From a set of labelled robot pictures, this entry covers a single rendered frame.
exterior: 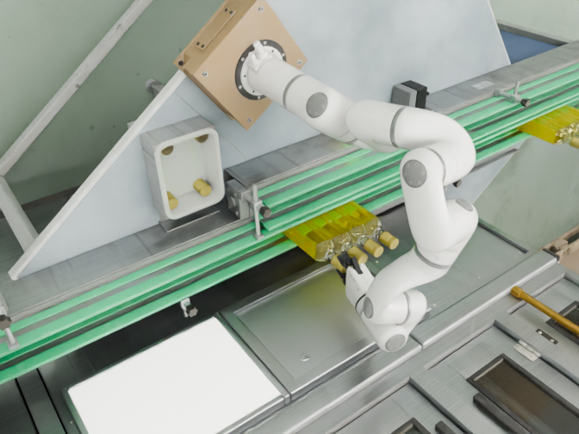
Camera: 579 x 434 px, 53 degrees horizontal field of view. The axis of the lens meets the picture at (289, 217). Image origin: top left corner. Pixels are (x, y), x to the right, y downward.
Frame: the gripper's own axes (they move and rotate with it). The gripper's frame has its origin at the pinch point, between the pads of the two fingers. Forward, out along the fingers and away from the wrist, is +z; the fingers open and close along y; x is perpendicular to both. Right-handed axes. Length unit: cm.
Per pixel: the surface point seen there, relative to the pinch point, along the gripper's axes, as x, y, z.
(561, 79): -111, 15, 55
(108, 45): 46, 38, 86
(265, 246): 15.6, -3.8, 19.9
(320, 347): 11.6, -13.1, -13.1
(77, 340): 68, -4, 1
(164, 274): 45.4, 3.5, 8.9
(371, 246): -9.6, 1.1, 3.8
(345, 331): 3.6, -12.9, -10.5
